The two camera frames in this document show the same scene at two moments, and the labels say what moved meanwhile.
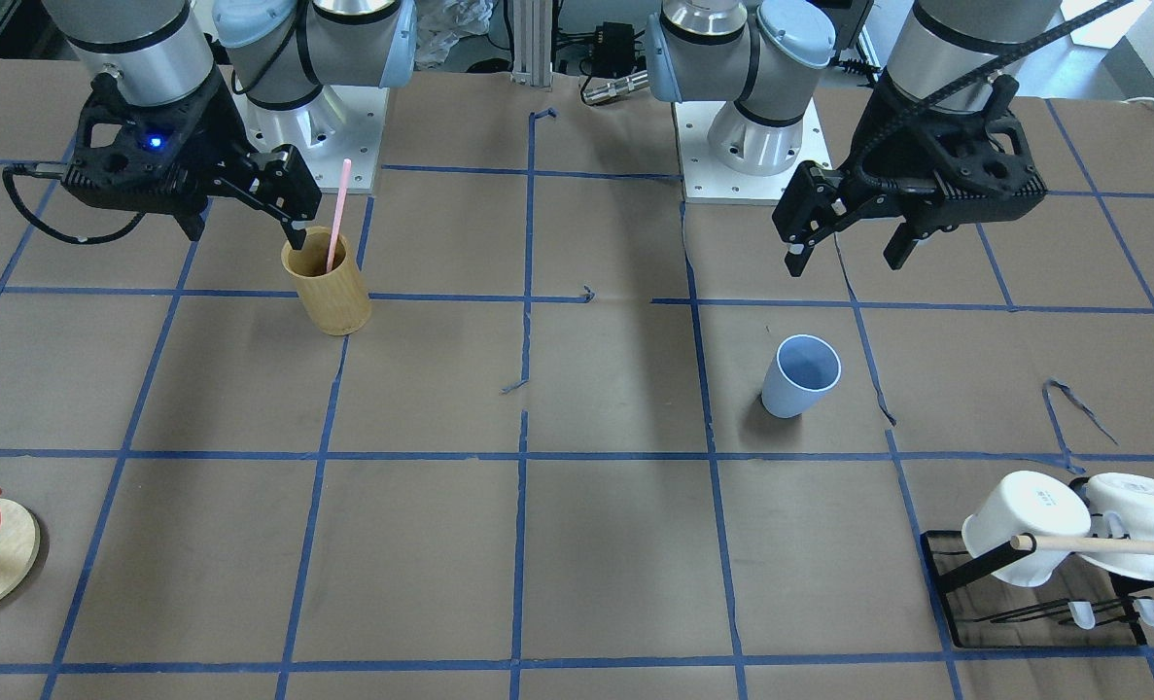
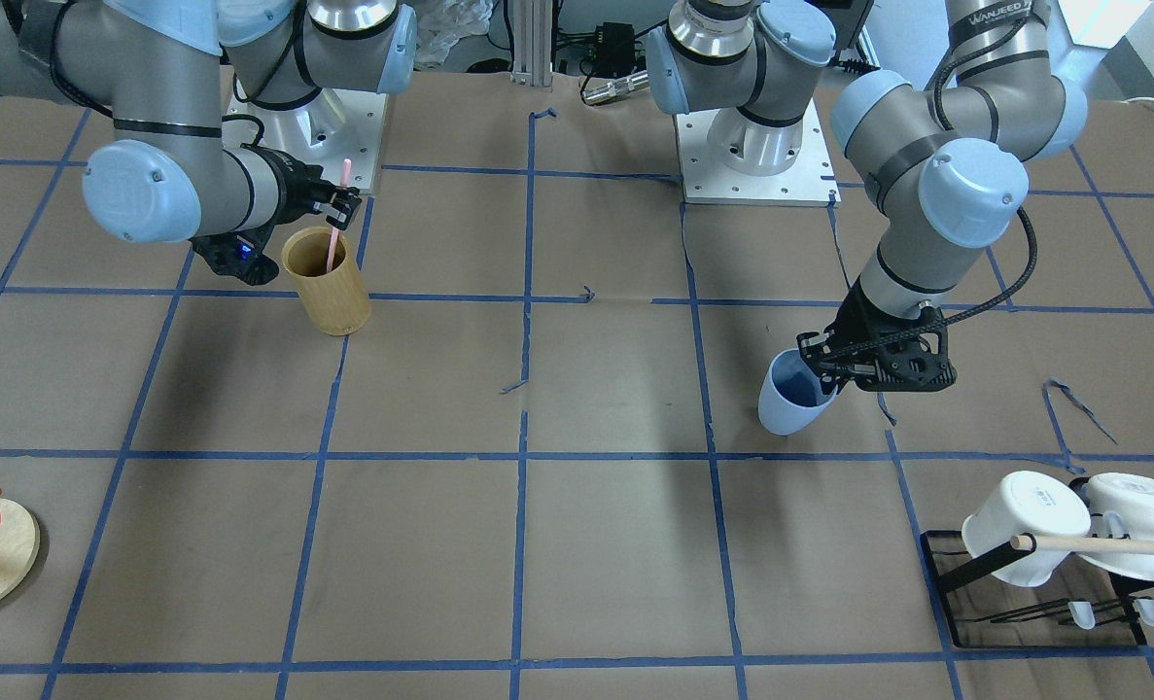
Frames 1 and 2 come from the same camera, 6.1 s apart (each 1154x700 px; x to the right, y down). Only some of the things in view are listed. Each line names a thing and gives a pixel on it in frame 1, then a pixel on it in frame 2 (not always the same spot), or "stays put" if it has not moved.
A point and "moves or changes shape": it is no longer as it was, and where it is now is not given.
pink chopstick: [346, 170] stays put
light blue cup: [803, 369] moves or changes shape
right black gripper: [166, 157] to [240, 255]
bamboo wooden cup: [336, 300] stays put
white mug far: [1137, 507] stays put
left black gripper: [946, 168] to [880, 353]
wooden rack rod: [1029, 542] stays put
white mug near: [1026, 503] stays put
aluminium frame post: [532, 43] stays put
